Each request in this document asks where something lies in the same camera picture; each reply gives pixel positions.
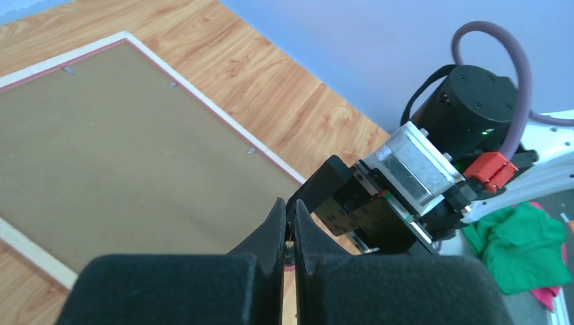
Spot pink picture frame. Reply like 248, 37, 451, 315
0, 30, 307, 290

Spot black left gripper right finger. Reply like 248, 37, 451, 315
293, 200, 512, 324

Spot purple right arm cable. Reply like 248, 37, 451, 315
451, 20, 574, 161

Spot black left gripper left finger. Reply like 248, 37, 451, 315
57, 199, 286, 324

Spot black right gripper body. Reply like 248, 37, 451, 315
286, 155, 471, 255

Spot brown frame backing board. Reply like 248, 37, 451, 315
0, 39, 301, 274

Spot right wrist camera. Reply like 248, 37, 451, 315
363, 121, 464, 216

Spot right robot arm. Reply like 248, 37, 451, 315
287, 64, 573, 254

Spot pink handled screwdriver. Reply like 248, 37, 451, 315
284, 240, 295, 272

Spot green cloth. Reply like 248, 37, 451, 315
462, 202, 572, 295

